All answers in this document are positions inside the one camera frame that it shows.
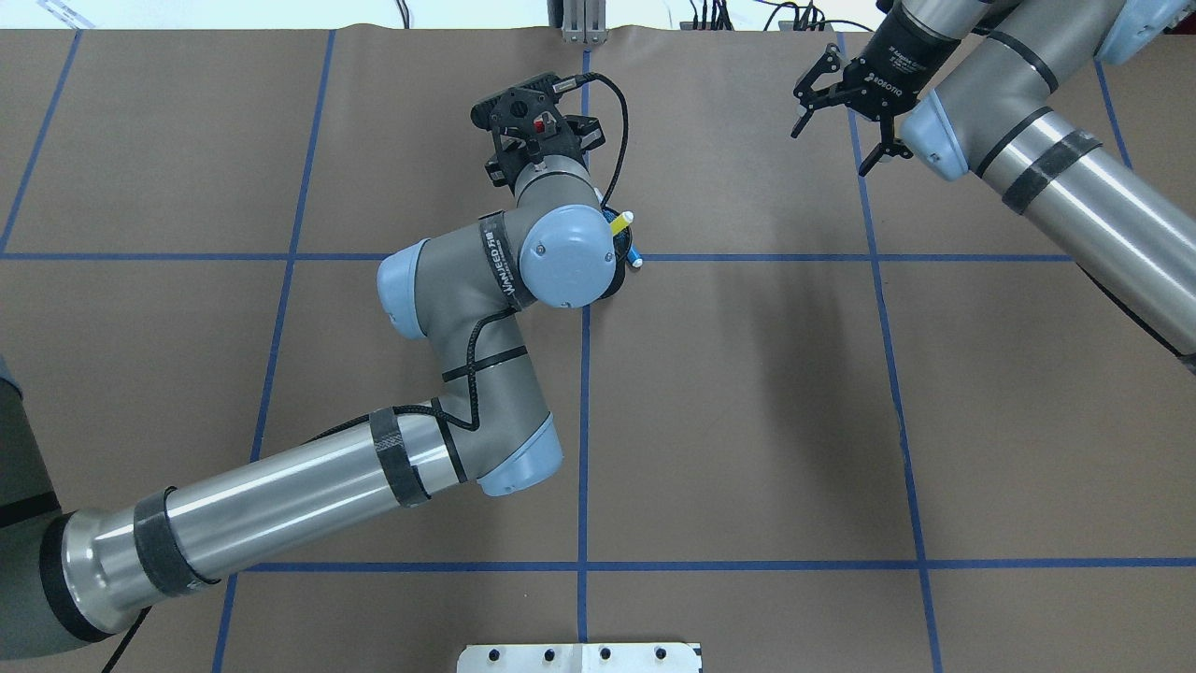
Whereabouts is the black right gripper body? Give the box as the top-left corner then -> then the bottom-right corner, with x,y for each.
846,5 -> 962,120

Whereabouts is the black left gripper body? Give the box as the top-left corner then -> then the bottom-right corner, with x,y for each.
484,108 -> 604,191

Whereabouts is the yellow highlighter pen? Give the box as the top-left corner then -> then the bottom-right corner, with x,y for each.
604,210 -> 634,235

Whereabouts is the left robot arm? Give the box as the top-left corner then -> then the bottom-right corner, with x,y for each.
4,104 -> 624,660

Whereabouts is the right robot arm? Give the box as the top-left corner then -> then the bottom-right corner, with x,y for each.
791,1 -> 1195,369

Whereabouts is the black mesh pen cup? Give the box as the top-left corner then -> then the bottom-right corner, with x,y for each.
599,206 -> 634,301

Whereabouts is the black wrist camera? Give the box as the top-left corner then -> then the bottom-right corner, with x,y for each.
469,71 -> 585,131

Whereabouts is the aluminium frame post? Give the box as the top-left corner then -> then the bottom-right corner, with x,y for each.
548,0 -> 609,47

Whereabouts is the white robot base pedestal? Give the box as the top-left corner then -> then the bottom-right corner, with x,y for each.
456,642 -> 704,672

